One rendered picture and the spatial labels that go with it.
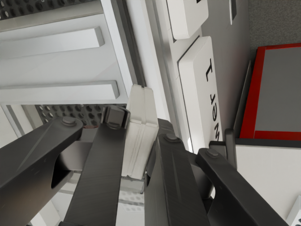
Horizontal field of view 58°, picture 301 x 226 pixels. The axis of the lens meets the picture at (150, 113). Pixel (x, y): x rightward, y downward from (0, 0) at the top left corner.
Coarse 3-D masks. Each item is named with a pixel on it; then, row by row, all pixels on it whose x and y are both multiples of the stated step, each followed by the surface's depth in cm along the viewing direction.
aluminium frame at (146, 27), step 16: (128, 0) 24; (144, 0) 24; (160, 0) 27; (128, 16) 24; (144, 16) 24; (160, 16) 27; (128, 32) 25; (144, 32) 25; (160, 32) 27; (144, 48) 26; (160, 48) 27; (144, 64) 27; (160, 64) 27; (144, 80) 27; (160, 80) 27; (160, 96) 28; (176, 96) 31; (160, 112) 29; (176, 112) 31; (176, 128) 31
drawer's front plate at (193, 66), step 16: (192, 48) 36; (208, 48) 39; (192, 64) 32; (208, 64) 39; (192, 80) 33; (208, 80) 39; (192, 96) 34; (208, 96) 39; (192, 112) 35; (208, 112) 39; (192, 128) 36; (208, 128) 39; (192, 144) 38; (208, 144) 39
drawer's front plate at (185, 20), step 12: (168, 0) 29; (180, 0) 28; (192, 0) 31; (204, 0) 36; (180, 12) 29; (192, 12) 31; (204, 12) 36; (180, 24) 30; (192, 24) 31; (180, 36) 30
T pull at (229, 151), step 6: (228, 132) 36; (228, 138) 37; (234, 138) 37; (210, 144) 39; (216, 144) 38; (222, 144) 38; (228, 144) 37; (234, 144) 37; (216, 150) 39; (222, 150) 38; (228, 150) 38; (234, 150) 38; (228, 156) 38; (234, 156) 38; (234, 162) 38
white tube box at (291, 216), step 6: (300, 198) 55; (294, 204) 57; (300, 204) 53; (294, 210) 56; (300, 210) 53; (288, 216) 59; (294, 216) 55; (300, 216) 54; (288, 222) 57; (294, 222) 55; (300, 222) 54
